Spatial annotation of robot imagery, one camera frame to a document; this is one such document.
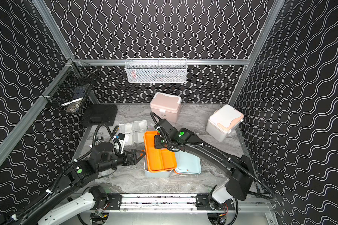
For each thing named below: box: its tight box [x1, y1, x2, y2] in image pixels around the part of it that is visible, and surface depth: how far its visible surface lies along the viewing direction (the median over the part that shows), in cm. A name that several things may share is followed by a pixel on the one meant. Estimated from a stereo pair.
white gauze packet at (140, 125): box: [133, 119, 148, 132], surface depth 109 cm
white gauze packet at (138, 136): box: [133, 130, 146, 144], surface depth 100 cm
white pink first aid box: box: [205, 104, 245, 143], surface depth 94 cm
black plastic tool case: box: [80, 104, 118, 127], surface depth 109 cm
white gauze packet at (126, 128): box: [118, 122, 134, 134], surface depth 108 cm
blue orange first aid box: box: [143, 130, 202, 178], surface depth 76 cm
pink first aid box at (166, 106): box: [150, 91, 182, 123], surface depth 103 cm
